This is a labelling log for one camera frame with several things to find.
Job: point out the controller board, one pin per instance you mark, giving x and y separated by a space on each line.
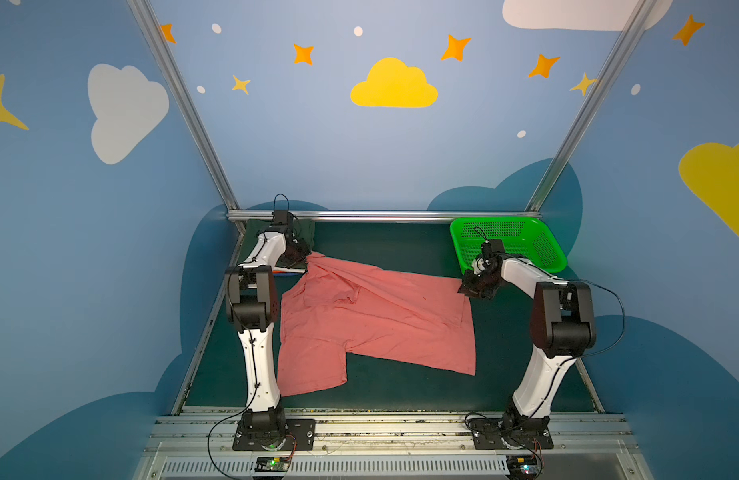
272 464
523 466

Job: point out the right aluminium frame post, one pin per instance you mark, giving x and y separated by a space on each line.
617 59

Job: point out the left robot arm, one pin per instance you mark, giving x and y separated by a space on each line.
253 307

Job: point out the green plastic basket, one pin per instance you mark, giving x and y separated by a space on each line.
523 236

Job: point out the left controller board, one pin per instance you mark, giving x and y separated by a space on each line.
272 464

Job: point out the aluminium frame post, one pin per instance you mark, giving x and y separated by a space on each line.
160 47
617 59

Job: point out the folded white t-shirt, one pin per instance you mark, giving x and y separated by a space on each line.
289 271

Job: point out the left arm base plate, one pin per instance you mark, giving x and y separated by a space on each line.
297 435

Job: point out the aluminium front rail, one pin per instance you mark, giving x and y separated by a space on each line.
389 445

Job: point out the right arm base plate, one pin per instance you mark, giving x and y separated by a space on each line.
493 434

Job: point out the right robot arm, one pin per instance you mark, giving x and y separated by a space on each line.
562 329

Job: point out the right controller board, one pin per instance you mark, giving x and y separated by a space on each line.
523 466

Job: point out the left aluminium frame post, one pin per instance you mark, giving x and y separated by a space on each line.
160 47

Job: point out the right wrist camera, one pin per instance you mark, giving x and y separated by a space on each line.
481 265

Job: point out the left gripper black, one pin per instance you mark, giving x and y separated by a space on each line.
296 253

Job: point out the rear aluminium frame bar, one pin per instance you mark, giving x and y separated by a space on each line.
402 216

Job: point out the pink red t-shirt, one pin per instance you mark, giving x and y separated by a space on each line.
341 307

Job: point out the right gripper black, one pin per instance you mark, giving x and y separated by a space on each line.
470 285

